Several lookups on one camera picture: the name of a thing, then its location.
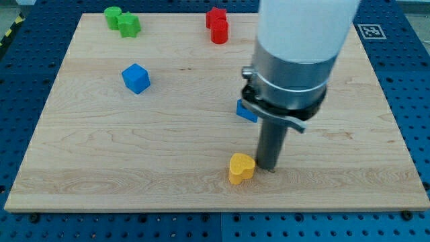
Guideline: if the red cylinder block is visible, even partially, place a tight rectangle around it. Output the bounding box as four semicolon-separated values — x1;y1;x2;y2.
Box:
210;19;229;44

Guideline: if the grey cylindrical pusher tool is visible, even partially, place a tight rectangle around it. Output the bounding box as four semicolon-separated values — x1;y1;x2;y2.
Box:
256;120;288;171

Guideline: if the green cylinder block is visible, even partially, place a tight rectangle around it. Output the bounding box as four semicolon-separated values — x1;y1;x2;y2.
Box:
103;6;122;30

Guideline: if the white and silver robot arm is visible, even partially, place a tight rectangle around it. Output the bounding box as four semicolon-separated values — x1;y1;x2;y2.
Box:
242;0;359;132

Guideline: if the blue block behind arm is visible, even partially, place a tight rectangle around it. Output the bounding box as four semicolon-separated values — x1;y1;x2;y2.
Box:
236;99;258;123

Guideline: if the blue cube block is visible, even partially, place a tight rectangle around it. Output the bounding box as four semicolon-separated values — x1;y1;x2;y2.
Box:
122;63;151;94

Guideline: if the wooden board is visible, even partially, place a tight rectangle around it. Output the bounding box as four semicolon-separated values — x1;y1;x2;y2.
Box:
5;13;429;213

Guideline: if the black and white fiducial tag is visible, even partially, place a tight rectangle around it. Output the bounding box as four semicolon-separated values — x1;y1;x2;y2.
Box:
357;24;386;40

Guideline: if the red star block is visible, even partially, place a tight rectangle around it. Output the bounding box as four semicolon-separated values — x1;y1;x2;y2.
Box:
206;7;227;29

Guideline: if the green star block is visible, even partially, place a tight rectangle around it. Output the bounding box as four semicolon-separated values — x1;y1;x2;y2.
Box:
116;12;141;38

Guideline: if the yellow heart block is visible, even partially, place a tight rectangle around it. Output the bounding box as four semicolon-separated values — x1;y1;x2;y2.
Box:
228;153;256;185

